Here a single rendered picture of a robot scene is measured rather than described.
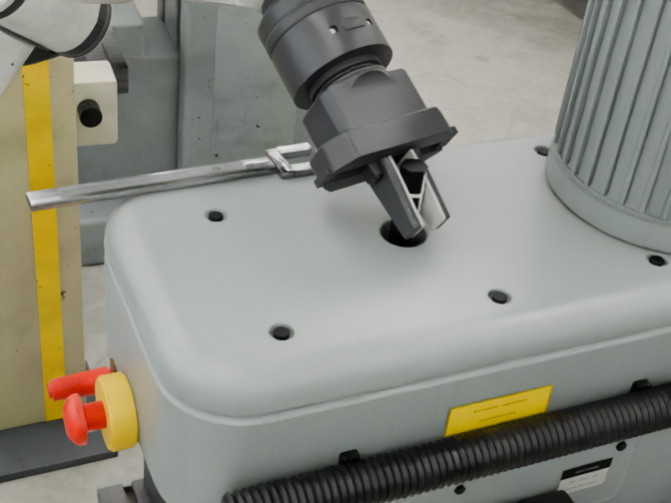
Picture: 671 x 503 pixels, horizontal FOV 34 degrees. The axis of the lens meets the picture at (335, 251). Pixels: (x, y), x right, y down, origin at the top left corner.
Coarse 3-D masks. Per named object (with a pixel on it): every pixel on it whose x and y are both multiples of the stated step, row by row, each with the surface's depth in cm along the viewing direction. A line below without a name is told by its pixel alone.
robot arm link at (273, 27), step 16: (240, 0) 87; (256, 0) 87; (272, 0) 86; (288, 0) 83; (304, 0) 83; (320, 0) 83; (336, 0) 83; (352, 0) 84; (272, 16) 84; (288, 16) 83; (304, 16) 83; (272, 32) 85; (272, 48) 85
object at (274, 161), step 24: (192, 168) 88; (216, 168) 89; (240, 168) 89; (264, 168) 90; (288, 168) 90; (48, 192) 84; (72, 192) 84; (96, 192) 84; (120, 192) 85; (144, 192) 86
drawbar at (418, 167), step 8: (408, 160) 82; (416, 160) 83; (400, 168) 82; (408, 168) 81; (416, 168) 82; (424, 168) 82; (408, 176) 81; (416, 176) 81; (408, 184) 82; (416, 184) 82; (424, 184) 83; (408, 192) 82; (416, 192) 82; (416, 200) 83; (416, 208) 83; (392, 224) 85; (392, 232) 85; (392, 240) 85; (400, 240) 85; (408, 240) 85
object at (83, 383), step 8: (96, 368) 95; (104, 368) 95; (64, 376) 94; (72, 376) 94; (80, 376) 94; (88, 376) 94; (96, 376) 94; (48, 384) 94; (56, 384) 93; (64, 384) 93; (72, 384) 94; (80, 384) 94; (88, 384) 94; (48, 392) 94; (56, 392) 93; (64, 392) 93; (72, 392) 94; (80, 392) 94; (88, 392) 94; (56, 400) 94
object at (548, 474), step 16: (608, 448) 93; (624, 448) 94; (544, 464) 91; (560, 464) 92; (576, 464) 93; (592, 464) 94; (608, 464) 95; (624, 464) 96; (480, 480) 88; (496, 480) 89; (512, 480) 90; (528, 480) 91; (544, 480) 92; (560, 480) 93; (576, 480) 94; (592, 480) 95; (608, 480) 97; (416, 496) 86; (432, 496) 87; (448, 496) 88; (464, 496) 89; (480, 496) 90; (496, 496) 91; (512, 496) 92; (528, 496) 93; (576, 496) 96; (592, 496) 97; (608, 496) 98
